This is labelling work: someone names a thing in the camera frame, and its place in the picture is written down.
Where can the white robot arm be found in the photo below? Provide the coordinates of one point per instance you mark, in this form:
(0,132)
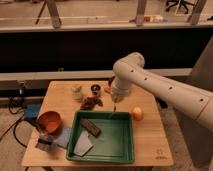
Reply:
(194,102)

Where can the dark metal cup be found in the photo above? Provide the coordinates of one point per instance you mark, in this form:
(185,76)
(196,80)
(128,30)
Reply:
(96,89)

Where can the brown dried food pile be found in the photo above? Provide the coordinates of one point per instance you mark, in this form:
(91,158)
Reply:
(90,102)

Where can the yellow orange fruit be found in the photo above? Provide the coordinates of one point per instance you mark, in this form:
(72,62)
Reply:
(137,113)

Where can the dark brown sponge block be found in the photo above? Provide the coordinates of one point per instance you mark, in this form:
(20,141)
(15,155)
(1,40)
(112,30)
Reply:
(90,127)

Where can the green plastic tray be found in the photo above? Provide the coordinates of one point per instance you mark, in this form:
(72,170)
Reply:
(115,143)

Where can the grey cloth piece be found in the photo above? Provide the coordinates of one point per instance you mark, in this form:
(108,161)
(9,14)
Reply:
(83,144)

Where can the orange bowl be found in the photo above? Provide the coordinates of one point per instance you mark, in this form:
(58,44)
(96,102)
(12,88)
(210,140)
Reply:
(50,121)

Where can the blue cloth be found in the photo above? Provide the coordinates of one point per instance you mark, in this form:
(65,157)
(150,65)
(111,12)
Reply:
(63,139)

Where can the blue box on floor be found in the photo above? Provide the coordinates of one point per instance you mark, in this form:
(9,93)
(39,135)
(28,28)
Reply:
(32,110)

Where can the black office chair base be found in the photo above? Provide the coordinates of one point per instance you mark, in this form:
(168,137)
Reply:
(179,3)

